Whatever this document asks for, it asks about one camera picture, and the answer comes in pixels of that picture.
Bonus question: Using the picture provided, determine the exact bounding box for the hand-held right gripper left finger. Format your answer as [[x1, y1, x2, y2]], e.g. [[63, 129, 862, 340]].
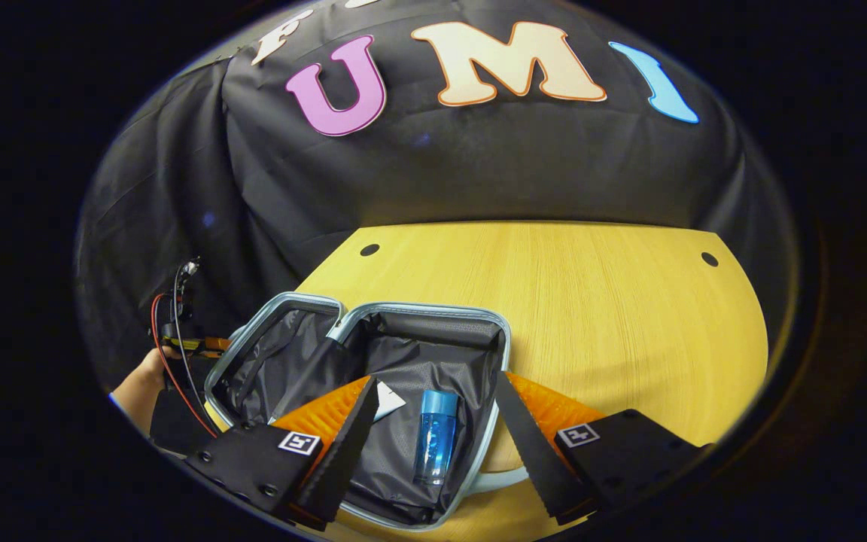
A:
[[185, 375, 380, 531]]

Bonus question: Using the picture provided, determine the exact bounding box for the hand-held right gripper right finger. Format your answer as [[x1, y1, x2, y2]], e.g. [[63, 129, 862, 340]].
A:
[[494, 370, 710, 526]]

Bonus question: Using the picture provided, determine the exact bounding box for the light blue suitcase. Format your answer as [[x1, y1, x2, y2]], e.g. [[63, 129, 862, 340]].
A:
[[204, 292, 531, 532]]

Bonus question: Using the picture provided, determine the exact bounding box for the black backdrop cloth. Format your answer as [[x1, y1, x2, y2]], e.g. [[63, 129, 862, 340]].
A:
[[76, 0, 799, 377]]

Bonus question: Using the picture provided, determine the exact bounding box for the black cable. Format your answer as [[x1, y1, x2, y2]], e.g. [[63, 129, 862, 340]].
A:
[[172, 262, 216, 431]]

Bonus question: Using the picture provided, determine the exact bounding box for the red cable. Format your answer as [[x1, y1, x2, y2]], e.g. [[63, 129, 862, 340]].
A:
[[149, 294, 221, 439]]

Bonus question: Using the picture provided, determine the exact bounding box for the blue skin care bottle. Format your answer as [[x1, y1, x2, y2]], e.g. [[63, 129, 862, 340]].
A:
[[413, 389, 460, 487]]

